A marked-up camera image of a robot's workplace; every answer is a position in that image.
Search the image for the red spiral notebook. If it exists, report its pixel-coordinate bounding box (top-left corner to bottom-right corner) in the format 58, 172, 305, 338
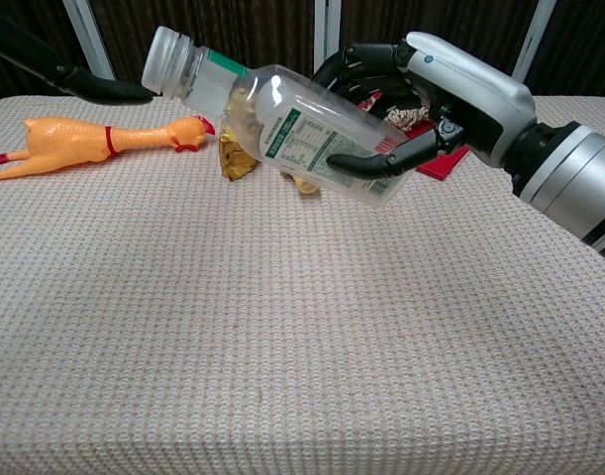
414, 123, 470, 182

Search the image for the yellow rubber chicken toy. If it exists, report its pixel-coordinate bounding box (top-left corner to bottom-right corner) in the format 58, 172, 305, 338
0, 114, 217, 184

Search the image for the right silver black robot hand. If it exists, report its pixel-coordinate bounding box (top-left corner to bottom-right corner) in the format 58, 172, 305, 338
311, 32, 537, 179

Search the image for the white plastic bottle cap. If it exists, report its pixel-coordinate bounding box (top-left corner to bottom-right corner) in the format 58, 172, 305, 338
141, 25, 192, 98

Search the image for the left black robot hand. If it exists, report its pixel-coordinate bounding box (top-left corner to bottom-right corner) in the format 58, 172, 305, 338
0, 9, 154, 104

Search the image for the yellow-capped tea bottle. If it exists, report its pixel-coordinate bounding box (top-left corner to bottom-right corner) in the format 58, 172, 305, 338
281, 170, 322, 197

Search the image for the dark brown pleated curtain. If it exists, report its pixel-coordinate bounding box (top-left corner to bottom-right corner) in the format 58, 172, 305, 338
0, 0, 605, 108

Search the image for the beige braided rope bundle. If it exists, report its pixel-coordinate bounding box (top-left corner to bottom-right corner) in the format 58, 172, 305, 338
383, 105, 431, 133

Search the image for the white frame post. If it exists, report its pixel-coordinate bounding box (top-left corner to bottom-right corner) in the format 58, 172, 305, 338
510, 0, 558, 84
62, 0, 118, 81
313, 0, 343, 75

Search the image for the beige woven tablecloth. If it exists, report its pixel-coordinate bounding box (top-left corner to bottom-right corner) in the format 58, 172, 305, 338
0, 94, 605, 475

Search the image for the gold foil snack package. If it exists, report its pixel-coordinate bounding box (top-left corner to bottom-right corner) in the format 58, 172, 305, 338
218, 126, 259, 182

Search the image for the clear plastic bottle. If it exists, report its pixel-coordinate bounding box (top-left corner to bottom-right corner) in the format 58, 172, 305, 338
175, 44, 412, 207

